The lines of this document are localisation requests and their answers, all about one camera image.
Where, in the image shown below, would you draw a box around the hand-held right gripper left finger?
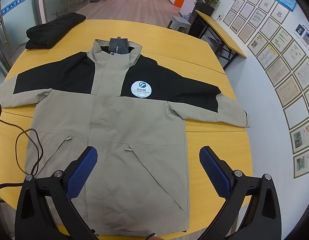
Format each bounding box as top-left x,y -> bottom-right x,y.
14,146 -> 98,240

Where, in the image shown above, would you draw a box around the beige and black jacket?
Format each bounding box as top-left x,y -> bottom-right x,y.
0,38 -> 251,238

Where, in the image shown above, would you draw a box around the folded black clothes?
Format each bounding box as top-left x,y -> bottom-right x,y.
26,12 -> 87,50

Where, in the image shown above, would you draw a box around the wall of framed notices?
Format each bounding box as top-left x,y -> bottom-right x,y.
223,0 -> 309,179

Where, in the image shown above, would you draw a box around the grey plastic stool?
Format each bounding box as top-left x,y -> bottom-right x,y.
167,16 -> 191,33

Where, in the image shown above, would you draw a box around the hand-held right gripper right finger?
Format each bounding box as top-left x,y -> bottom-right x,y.
196,145 -> 282,240

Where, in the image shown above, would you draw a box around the yellow folding table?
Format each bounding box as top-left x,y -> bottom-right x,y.
195,9 -> 247,71

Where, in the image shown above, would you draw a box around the glass partition with blue stripe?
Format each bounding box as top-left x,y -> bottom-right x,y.
0,0 -> 87,63

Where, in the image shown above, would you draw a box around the black cable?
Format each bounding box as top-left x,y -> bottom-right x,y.
0,120 -> 44,193

